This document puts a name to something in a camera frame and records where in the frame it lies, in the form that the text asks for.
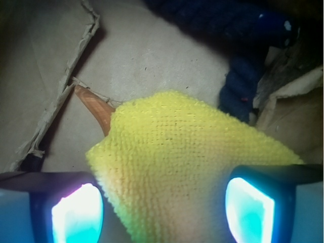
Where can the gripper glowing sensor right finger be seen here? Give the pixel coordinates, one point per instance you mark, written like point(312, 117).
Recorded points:
point(275, 203)

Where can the brown paper bag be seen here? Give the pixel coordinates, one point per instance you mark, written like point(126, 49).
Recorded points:
point(41, 42)

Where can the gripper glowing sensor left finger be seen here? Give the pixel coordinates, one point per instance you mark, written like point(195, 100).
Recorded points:
point(50, 207)

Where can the yellow microfibre cloth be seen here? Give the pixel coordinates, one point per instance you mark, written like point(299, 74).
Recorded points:
point(166, 161)

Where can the brown wooden pointed piece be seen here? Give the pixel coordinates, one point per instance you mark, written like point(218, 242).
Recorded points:
point(101, 111)

